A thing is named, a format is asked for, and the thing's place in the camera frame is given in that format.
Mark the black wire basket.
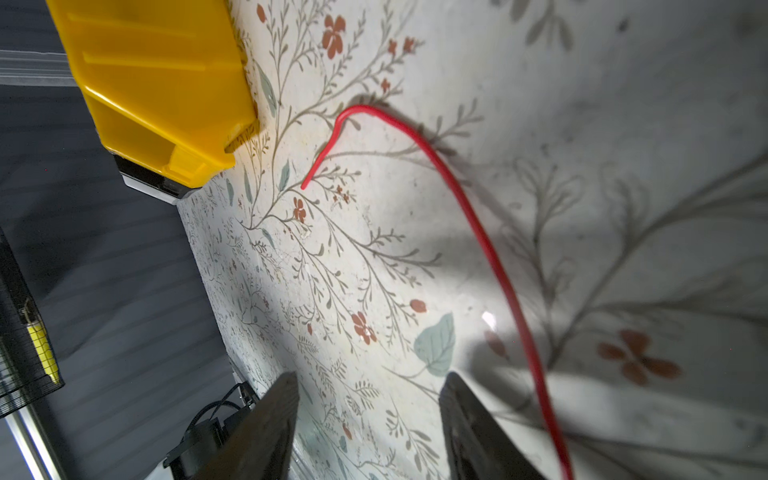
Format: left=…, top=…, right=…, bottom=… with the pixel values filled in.
left=1, top=237, right=65, bottom=417

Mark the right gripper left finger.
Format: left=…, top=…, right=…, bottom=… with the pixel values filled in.
left=194, top=372, right=299, bottom=480

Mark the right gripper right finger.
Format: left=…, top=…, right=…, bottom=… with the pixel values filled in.
left=439, top=372, right=543, bottom=480

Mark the yellow plastic bin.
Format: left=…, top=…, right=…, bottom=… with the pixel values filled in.
left=47, top=0, right=258, bottom=189

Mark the black plastic bin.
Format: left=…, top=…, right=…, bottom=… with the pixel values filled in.
left=113, top=154, right=196, bottom=202

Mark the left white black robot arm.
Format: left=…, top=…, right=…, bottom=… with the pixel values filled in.
left=160, top=382, right=259, bottom=479

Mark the yellow green striped item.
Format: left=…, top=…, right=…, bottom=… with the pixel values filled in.
left=20, top=298, right=62, bottom=385

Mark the white plastic bin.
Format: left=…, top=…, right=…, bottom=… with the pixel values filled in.
left=122, top=174, right=179, bottom=205

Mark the red cable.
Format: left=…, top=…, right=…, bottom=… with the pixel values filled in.
left=299, top=104, right=575, bottom=480

